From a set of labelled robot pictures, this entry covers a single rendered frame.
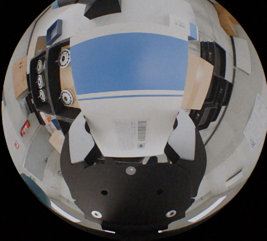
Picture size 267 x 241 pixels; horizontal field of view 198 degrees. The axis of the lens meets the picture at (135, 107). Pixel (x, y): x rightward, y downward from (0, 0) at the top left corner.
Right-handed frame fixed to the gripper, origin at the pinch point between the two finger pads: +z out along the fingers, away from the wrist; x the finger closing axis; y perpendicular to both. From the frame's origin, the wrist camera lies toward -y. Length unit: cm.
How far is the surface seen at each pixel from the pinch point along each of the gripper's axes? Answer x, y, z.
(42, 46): -73, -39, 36
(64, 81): -36.9, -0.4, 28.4
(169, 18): 20, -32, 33
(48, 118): -94, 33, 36
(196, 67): 31.9, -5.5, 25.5
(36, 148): -313, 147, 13
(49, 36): -67, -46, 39
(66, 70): -34.0, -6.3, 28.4
